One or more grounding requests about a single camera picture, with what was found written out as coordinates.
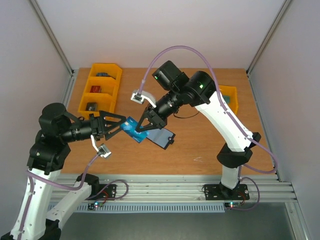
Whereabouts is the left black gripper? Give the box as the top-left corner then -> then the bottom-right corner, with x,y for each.
61,109 -> 128,142

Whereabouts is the blue credit card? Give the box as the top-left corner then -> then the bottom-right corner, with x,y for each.
120,116 -> 150,143
96,72 -> 110,77

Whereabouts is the black card holder wallet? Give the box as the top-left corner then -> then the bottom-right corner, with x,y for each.
146,128 -> 176,150

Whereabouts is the dark VIP card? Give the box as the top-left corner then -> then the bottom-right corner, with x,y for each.
85,102 -> 98,112

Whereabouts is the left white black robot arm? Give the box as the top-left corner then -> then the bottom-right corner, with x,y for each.
2,102 -> 126,240

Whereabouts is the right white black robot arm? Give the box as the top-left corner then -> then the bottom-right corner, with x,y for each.
131,60 -> 261,200

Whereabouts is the red card in bin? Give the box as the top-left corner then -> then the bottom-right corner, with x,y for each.
90,85 -> 102,93

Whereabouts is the green card in right bin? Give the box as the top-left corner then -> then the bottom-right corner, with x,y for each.
223,95 -> 230,104

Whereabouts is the yellow bin near left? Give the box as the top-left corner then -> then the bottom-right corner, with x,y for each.
78,93 -> 116,119

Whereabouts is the yellow bin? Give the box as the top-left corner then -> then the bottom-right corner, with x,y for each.
83,76 -> 120,97
88,63 -> 123,85
219,85 -> 239,115
78,93 -> 116,119

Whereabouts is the yellow bin middle left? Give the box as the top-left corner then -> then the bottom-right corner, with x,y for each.
83,76 -> 120,97

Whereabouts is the yellow bin far left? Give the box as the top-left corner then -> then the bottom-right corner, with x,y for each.
88,63 -> 123,85

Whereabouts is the yellow bin right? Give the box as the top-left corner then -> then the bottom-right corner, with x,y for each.
219,85 -> 239,115

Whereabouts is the left small circuit board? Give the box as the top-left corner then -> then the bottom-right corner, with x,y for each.
87,201 -> 104,211

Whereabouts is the small circuit board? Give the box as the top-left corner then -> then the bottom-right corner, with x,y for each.
224,201 -> 243,209
87,201 -> 104,211

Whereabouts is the right small circuit board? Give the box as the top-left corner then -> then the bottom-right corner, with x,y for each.
224,201 -> 243,209

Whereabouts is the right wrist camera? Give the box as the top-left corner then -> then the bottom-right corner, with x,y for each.
130,89 -> 157,108

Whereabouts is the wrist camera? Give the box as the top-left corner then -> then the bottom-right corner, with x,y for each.
90,135 -> 112,159
130,89 -> 157,108

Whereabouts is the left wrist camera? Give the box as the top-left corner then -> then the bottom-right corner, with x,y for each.
90,135 -> 112,159

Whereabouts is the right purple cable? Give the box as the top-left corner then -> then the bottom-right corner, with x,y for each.
138,45 -> 279,212

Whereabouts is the aluminium rail frame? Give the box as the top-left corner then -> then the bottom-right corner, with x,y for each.
22,173 -> 298,203

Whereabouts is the grey slotted cable duct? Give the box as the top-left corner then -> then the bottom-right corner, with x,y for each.
47,202 -> 226,214

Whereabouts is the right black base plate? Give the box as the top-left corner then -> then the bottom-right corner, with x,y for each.
201,183 -> 250,201

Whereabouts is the left aluminium corner post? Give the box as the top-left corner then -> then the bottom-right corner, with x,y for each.
28,0 -> 74,77

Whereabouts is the aluminium corner post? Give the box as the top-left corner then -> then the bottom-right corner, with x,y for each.
246,0 -> 294,78
28,0 -> 74,77

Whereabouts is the right aluminium corner post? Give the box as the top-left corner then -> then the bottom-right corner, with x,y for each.
246,0 -> 294,78

